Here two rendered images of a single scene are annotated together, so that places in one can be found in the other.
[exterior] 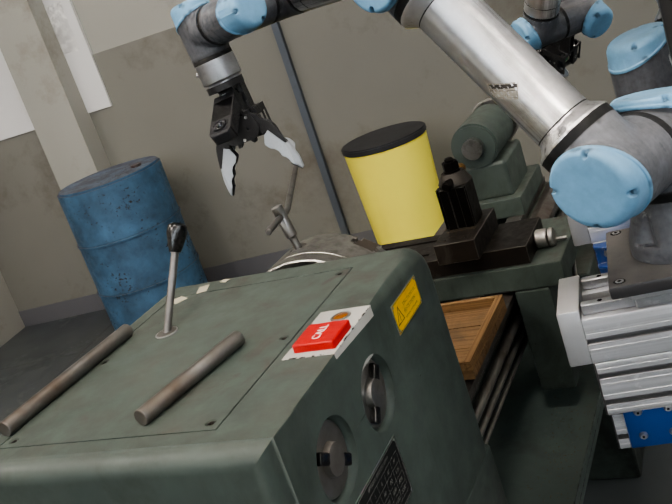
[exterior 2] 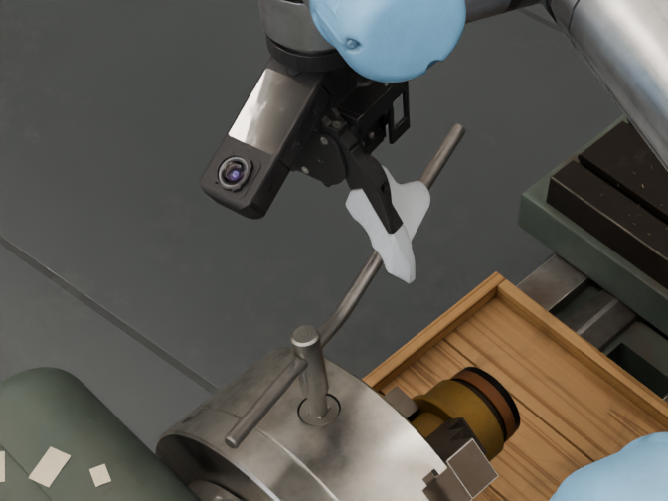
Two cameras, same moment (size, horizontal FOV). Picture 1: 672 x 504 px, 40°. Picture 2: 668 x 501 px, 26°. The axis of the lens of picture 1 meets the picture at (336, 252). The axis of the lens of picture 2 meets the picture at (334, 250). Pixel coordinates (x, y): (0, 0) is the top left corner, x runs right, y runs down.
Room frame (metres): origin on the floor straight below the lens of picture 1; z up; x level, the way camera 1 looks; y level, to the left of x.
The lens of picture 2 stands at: (1.05, -0.14, 2.20)
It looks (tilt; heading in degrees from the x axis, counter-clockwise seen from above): 51 degrees down; 18
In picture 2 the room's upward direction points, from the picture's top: straight up
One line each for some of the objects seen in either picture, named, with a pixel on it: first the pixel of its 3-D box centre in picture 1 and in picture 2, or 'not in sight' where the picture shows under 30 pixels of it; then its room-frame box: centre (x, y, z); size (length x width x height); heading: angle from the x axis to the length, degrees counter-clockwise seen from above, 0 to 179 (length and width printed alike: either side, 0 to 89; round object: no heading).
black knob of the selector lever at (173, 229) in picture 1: (177, 236); not in sight; (1.40, 0.22, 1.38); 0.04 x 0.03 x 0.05; 152
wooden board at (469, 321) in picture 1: (410, 344); (525, 457); (1.85, -0.09, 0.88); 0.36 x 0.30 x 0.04; 62
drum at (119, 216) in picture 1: (138, 249); not in sight; (5.36, 1.09, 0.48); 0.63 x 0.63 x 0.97
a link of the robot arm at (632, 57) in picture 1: (645, 64); not in sight; (1.71, -0.66, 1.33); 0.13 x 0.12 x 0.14; 107
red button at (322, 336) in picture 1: (322, 338); not in sight; (1.11, 0.05, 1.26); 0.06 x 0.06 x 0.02; 62
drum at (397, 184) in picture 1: (403, 200); not in sight; (4.88, -0.43, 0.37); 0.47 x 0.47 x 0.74
